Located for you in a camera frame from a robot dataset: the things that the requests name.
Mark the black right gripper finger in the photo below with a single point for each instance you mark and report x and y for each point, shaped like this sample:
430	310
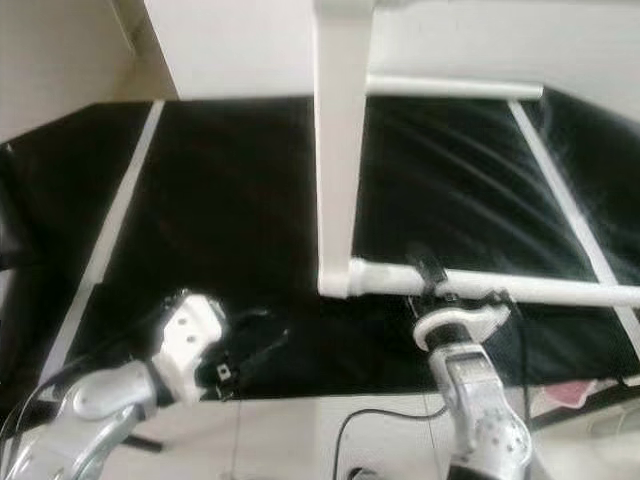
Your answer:
430	274

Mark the long white plastic strip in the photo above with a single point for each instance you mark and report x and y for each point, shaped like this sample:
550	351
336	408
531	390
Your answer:
110	240
555	175

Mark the black table cloth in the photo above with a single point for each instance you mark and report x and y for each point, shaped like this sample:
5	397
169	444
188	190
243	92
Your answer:
230	220

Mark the pink object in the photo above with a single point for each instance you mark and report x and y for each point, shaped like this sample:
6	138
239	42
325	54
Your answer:
568	392

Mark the black table frame bar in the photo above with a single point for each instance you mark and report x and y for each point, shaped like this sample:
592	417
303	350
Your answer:
142	443

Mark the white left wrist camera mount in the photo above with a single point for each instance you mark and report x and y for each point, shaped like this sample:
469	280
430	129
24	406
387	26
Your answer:
192	342

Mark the white tapered table leg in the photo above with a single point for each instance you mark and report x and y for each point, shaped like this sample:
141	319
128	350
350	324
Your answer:
450	87
560	288

